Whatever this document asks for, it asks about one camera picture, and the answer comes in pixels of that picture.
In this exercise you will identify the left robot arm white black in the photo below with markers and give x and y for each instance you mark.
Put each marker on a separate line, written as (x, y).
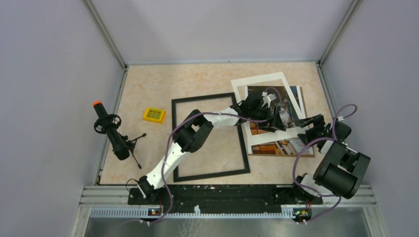
(190, 135)

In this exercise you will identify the white photo mat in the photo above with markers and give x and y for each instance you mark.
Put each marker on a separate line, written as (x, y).
(272, 80)

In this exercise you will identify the brown frame backing board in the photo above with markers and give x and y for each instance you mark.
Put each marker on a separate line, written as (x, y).
(286, 148)

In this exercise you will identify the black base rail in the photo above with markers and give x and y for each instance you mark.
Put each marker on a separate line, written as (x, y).
(224, 199)

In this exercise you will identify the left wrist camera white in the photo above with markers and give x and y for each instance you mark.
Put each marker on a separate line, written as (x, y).
(268, 99)

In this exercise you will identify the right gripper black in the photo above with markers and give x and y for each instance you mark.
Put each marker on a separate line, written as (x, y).
(317, 120)

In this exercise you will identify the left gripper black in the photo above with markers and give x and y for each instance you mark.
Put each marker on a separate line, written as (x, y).
(275, 125)

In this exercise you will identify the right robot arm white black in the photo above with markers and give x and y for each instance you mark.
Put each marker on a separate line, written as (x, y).
(342, 169)

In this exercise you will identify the yellow small tray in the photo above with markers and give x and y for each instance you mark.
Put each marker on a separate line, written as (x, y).
(154, 115)

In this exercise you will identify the black picture frame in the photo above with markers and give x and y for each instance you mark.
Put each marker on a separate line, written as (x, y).
(245, 170)

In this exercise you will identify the cat photo print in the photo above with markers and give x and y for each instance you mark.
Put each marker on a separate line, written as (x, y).
(286, 110)

